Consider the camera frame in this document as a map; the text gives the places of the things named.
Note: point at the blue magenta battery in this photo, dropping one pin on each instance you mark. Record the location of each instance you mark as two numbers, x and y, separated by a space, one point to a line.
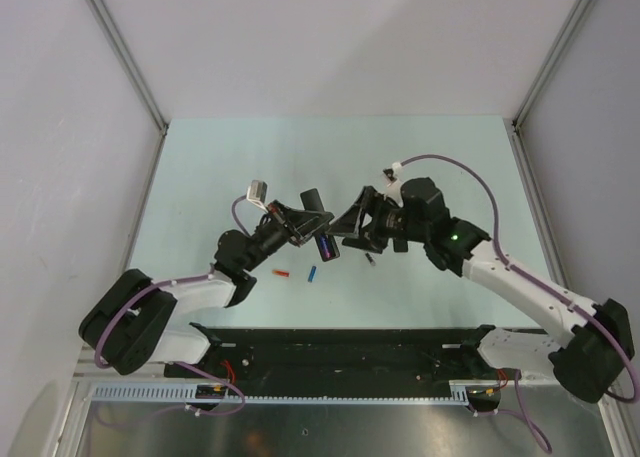
327 248

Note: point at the light blue battery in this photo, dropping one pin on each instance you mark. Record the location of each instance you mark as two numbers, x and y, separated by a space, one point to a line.
312 274

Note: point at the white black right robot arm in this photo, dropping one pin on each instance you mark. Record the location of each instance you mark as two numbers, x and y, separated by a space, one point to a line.
587 344

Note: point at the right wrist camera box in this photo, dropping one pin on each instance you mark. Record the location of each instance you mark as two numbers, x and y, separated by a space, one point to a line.
393 183

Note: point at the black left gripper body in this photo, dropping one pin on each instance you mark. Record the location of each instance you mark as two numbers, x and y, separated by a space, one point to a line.
278 219

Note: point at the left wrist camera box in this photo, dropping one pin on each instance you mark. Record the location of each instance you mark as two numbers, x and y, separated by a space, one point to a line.
256 193

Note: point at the aluminium frame post left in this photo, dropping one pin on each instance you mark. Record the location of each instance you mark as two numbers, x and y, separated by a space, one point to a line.
114 37

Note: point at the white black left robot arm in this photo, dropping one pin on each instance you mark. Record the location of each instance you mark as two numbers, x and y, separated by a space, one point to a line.
137 321

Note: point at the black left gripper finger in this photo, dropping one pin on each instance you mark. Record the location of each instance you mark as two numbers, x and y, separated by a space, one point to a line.
295 217
309 231

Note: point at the black remote control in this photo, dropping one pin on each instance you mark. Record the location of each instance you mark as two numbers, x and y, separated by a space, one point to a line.
311 200

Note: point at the aluminium frame post right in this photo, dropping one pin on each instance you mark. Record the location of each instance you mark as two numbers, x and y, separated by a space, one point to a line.
568 32

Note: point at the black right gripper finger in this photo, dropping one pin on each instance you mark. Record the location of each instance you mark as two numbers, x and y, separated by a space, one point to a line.
367 243
349 224

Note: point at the black silver battery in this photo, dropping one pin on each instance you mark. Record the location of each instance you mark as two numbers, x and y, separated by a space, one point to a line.
370 259

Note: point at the aluminium frame post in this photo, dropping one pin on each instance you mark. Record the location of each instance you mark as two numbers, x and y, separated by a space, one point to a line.
114 37
568 32

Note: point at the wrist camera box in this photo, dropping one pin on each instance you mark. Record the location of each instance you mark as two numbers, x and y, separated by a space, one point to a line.
393 183
256 193

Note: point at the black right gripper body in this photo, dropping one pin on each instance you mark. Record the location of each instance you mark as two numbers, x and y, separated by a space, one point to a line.
387 221

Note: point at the grey slotted cable duct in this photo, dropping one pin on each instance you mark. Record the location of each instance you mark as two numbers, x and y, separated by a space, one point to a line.
185 392

